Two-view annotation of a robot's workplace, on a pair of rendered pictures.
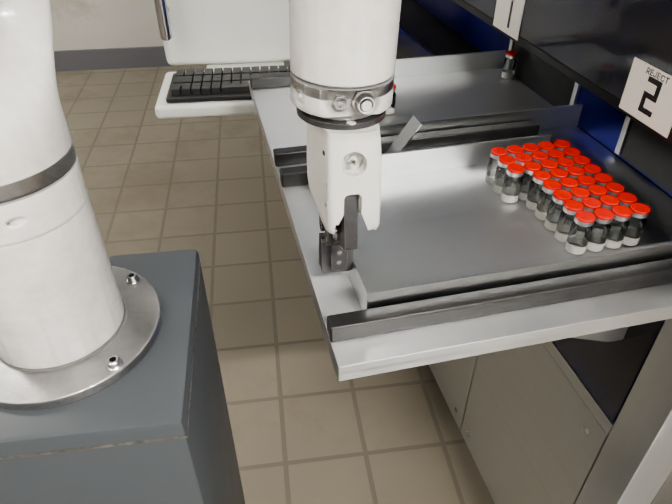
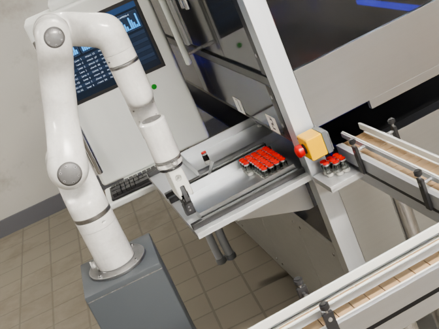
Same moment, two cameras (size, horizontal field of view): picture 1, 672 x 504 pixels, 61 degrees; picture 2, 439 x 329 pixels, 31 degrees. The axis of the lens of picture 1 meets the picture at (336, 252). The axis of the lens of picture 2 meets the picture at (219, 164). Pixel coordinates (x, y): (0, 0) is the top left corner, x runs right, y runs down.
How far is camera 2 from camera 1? 1.97 m
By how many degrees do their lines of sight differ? 17
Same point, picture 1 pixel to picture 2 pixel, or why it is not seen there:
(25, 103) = (98, 193)
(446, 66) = (232, 132)
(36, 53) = (95, 182)
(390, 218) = (210, 196)
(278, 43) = not seen: hidden behind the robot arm
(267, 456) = not seen: outside the picture
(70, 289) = (119, 239)
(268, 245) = (200, 283)
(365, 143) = (178, 172)
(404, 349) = (214, 223)
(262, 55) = (149, 161)
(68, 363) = (123, 264)
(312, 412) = not seen: outside the picture
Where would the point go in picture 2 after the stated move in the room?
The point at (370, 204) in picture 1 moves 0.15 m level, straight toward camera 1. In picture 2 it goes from (187, 187) to (187, 207)
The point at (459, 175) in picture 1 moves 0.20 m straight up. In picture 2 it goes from (234, 173) to (212, 123)
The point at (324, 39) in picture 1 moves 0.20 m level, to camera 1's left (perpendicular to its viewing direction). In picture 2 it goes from (158, 153) to (98, 177)
